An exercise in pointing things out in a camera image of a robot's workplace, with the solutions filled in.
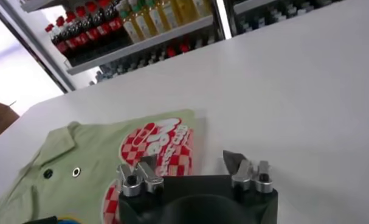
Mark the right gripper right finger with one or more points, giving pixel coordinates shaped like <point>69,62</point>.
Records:
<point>254,178</point>

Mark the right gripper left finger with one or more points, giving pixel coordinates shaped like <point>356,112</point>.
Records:
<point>132,179</point>

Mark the light green polo shirt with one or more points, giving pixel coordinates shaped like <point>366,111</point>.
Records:
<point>81,188</point>

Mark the brown cardboard box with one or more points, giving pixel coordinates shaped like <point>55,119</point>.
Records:
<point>2,120</point>

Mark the cola bottle red cap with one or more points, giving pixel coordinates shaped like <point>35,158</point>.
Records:
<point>82,38</point>
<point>62,47</point>
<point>104,29</point>
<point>93,34</point>
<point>115,24</point>
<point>71,43</point>

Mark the yellow juice bottle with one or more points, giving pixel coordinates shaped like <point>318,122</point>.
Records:
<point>143,25</point>
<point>185,10</point>
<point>170,16</point>
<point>201,6</point>
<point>131,29</point>
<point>157,19</point>

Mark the black window frame post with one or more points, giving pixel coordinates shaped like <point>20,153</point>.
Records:
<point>35,51</point>

